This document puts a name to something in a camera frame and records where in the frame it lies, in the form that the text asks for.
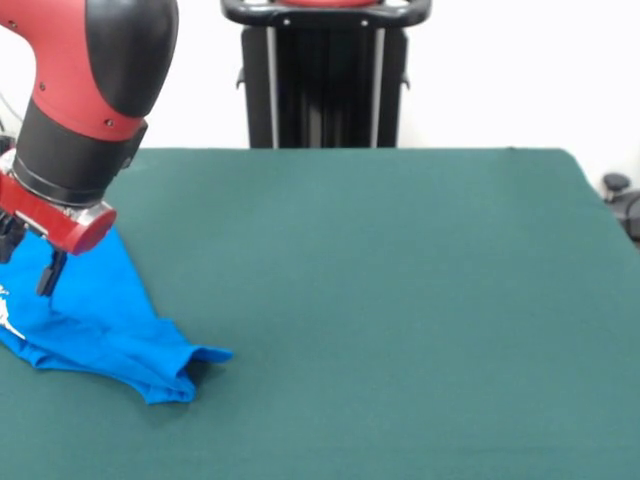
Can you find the dark green table cloth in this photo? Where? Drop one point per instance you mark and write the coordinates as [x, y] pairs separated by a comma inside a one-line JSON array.
[[400, 300]]

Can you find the black office chair base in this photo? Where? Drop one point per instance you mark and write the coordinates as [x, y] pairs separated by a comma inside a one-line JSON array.
[[627, 205]]

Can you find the black floor stand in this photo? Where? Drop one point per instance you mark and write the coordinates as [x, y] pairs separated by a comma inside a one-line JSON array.
[[4, 142]]

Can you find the blue shirt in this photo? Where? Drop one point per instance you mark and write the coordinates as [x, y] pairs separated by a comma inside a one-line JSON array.
[[100, 325]]

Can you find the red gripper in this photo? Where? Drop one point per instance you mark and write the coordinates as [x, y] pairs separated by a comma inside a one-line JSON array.
[[60, 230]]

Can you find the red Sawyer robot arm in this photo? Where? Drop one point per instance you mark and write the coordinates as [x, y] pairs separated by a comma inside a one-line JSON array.
[[90, 75]]

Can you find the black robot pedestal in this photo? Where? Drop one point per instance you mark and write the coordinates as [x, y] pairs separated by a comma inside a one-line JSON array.
[[325, 90]]

